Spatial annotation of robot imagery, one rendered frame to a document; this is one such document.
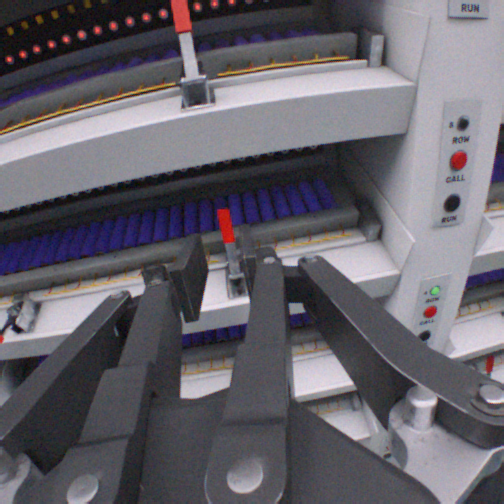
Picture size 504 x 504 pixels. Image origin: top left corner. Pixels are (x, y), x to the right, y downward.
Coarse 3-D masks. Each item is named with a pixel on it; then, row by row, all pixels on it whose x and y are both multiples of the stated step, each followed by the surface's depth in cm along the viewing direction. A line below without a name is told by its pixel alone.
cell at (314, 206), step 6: (300, 186) 39; (306, 186) 39; (300, 192) 39; (306, 192) 38; (312, 192) 38; (306, 198) 37; (312, 198) 37; (306, 204) 37; (312, 204) 36; (318, 204) 36; (312, 210) 36; (318, 210) 36
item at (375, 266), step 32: (288, 160) 40; (320, 160) 40; (352, 160) 37; (128, 192) 40; (160, 192) 40; (352, 192) 40; (0, 224) 39; (384, 224) 32; (224, 256) 35; (352, 256) 33; (384, 256) 32; (128, 288) 33; (224, 288) 32; (384, 288) 32; (0, 320) 32; (64, 320) 31; (224, 320) 32; (0, 352) 32; (32, 352) 32
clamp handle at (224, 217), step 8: (224, 208) 29; (224, 216) 28; (224, 224) 29; (224, 232) 29; (232, 232) 29; (224, 240) 29; (232, 240) 29; (232, 248) 29; (232, 256) 30; (232, 264) 30; (232, 272) 30; (240, 272) 30
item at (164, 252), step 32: (256, 224) 34; (288, 224) 34; (320, 224) 34; (352, 224) 35; (96, 256) 34; (128, 256) 33; (160, 256) 34; (0, 288) 33; (32, 288) 34; (64, 288) 33
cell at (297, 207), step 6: (288, 186) 39; (294, 186) 39; (288, 192) 39; (294, 192) 38; (288, 198) 38; (294, 198) 37; (300, 198) 37; (294, 204) 37; (300, 204) 36; (294, 210) 36; (300, 210) 36; (306, 210) 36
